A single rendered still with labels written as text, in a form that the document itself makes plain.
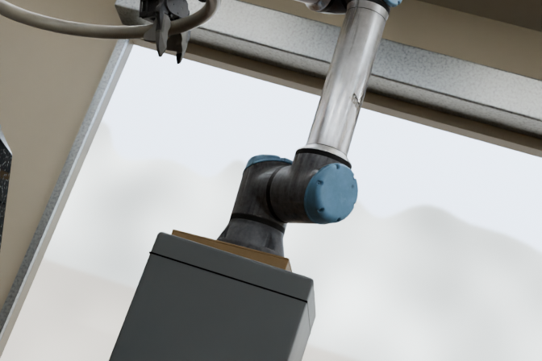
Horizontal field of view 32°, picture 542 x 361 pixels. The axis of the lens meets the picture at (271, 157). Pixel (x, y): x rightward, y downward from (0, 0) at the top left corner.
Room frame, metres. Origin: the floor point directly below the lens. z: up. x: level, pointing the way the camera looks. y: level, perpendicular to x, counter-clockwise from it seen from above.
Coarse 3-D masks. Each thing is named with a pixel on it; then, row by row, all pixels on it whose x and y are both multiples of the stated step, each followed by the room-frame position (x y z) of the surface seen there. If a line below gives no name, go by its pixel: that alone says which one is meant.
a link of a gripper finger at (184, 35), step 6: (174, 36) 1.94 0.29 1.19; (180, 36) 1.92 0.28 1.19; (186, 36) 1.93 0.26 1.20; (168, 42) 1.96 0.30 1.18; (174, 42) 1.95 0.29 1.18; (180, 42) 1.92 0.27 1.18; (186, 42) 1.93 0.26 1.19; (168, 48) 1.96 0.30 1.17; (174, 48) 1.95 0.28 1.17; (180, 48) 1.93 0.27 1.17; (180, 54) 1.93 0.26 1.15; (180, 60) 1.93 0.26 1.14
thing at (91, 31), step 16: (0, 0) 1.81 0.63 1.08; (208, 0) 1.70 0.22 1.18; (16, 16) 1.86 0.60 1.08; (32, 16) 1.89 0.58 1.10; (192, 16) 1.83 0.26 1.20; (208, 16) 1.78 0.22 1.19; (64, 32) 1.94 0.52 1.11; (80, 32) 1.95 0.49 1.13; (96, 32) 1.95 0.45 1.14; (112, 32) 1.95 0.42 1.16; (128, 32) 1.94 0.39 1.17; (144, 32) 1.93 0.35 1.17; (176, 32) 1.90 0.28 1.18
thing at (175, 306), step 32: (160, 256) 2.28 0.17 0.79; (192, 256) 2.27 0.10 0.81; (224, 256) 2.26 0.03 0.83; (160, 288) 2.28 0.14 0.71; (192, 288) 2.27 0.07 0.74; (224, 288) 2.25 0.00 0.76; (256, 288) 2.24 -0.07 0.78; (288, 288) 2.23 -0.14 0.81; (128, 320) 2.29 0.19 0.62; (160, 320) 2.27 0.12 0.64; (192, 320) 2.26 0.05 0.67; (224, 320) 2.25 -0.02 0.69; (256, 320) 2.24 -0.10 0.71; (288, 320) 2.22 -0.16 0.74; (128, 352) 2.28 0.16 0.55; (160, 352) 2.27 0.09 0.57; (192, 352) 2.26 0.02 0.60; (224, 352) 2.24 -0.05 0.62; (256, 352) 2.23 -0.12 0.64; (288, 352) 2.22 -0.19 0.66
